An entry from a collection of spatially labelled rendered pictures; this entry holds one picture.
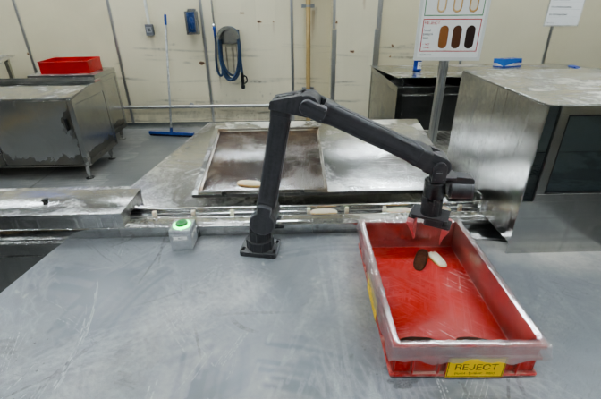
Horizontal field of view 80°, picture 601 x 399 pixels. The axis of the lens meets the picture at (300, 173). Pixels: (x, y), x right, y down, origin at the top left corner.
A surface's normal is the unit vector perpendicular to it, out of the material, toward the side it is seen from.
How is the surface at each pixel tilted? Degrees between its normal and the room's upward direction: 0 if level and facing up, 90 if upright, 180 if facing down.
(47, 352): 0
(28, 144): 90
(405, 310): 0
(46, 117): 90
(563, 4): 90
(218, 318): 0
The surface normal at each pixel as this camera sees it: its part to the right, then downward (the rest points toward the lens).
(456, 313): -0.01, -0.90
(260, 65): 0.03, 0.43
